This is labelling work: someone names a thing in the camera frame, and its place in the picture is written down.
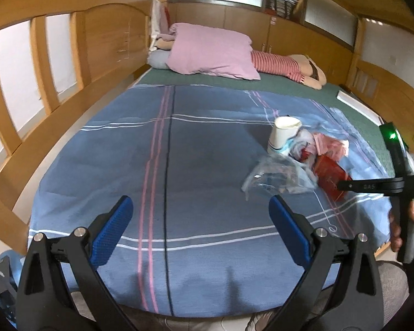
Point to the wooden cabinet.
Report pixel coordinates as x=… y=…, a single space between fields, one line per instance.
x=234 y=20

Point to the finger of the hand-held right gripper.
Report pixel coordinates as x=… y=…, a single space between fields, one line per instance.
x=369 y=186

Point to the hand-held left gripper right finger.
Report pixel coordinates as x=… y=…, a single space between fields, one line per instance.
x=291 y=229

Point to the person's right leg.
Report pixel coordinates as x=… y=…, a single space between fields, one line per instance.
x=393 y=282

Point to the white paper cup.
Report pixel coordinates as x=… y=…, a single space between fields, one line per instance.
x=283 y=134

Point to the pink paper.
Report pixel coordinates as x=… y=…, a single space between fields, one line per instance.
x=331 y=144

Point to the beige plush toy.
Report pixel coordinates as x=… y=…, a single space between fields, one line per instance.
x=164 y=43

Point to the white flat board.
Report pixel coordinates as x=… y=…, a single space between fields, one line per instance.
x=357 y=105

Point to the clear plastic wrapper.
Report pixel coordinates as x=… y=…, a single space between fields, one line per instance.
x=276 y=176

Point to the person's right hand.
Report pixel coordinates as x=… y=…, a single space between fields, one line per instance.
x=395 y=231

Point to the green bed mat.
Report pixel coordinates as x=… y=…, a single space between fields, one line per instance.
x=289 y=84

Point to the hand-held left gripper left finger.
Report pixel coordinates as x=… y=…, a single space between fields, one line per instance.
x=112 y=229

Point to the red packet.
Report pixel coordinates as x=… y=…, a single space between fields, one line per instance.
x=327 y=174

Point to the blue striped blanket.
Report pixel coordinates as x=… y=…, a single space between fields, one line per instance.
x=193 y=179

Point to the pink pillow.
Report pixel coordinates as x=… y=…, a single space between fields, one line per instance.
x=210 y=51

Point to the wooden bed frame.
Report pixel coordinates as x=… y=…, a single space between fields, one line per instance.
x=107 y=34

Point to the grey blue pillow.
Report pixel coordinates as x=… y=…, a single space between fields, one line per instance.
x=157 y=60

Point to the white cloth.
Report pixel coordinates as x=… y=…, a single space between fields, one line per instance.
x=156 y=17

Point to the striped stuffed doll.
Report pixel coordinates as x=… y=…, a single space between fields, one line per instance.
x=276 y=62

